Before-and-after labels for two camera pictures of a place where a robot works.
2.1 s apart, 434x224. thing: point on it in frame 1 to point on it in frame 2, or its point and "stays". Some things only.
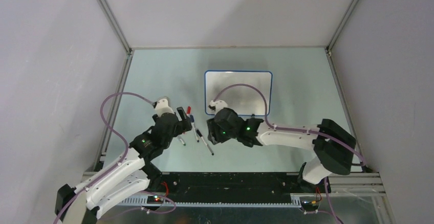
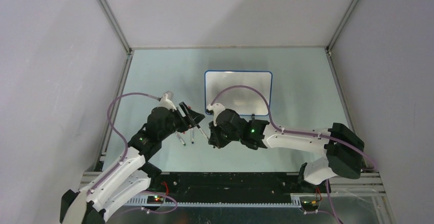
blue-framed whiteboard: [246, 100] stays
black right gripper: [214, 135] stays
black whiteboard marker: [207, 145] to [202, 132]
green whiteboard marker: [181, 139] stays
